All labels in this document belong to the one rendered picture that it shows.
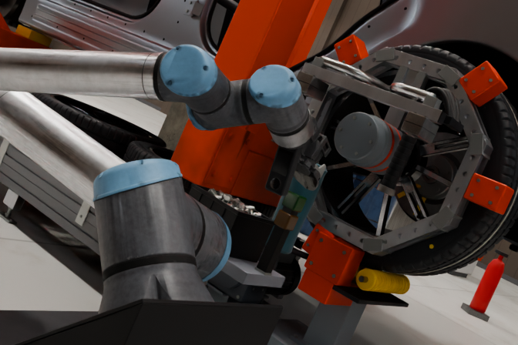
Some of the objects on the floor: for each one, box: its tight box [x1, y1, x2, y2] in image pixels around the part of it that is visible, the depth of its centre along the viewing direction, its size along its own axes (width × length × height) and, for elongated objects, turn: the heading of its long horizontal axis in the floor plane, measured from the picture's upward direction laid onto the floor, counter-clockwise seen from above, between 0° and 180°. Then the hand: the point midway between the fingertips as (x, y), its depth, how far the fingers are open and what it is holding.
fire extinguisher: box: [461, 249, 509, 322], centre depth 586 cm, size 25×25×58 cm
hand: (308, 188), depth 158 cm, fingers closed
